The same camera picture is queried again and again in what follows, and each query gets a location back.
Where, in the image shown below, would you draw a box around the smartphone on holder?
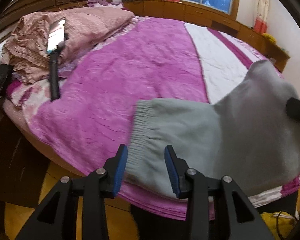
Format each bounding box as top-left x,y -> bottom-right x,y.
46,18 -> 66,54

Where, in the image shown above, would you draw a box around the pink checked folded quilt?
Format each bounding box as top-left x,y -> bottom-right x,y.
1,7 -> 134,83

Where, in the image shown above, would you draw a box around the purple ruffled pillow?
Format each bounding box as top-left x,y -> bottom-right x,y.
87,0 -> 123,9

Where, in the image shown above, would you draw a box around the red white curtain right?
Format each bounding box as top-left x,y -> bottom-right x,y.
254,0 -> 270,34

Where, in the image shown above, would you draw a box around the wooden cabinet row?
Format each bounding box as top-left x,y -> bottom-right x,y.
123,0 -> 290,72

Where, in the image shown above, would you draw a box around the yellow cloth on floor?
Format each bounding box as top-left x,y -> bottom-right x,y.
261,211 -> 298,240

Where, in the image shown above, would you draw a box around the grey pants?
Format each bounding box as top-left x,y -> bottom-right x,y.
126,60 -> 300,197

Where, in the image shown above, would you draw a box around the purple floral bedspread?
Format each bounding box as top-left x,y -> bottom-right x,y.
2,16 -> 300,221

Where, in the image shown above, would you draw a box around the yellow object on cabinet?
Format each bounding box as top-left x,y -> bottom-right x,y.
262,33 -> 277,44

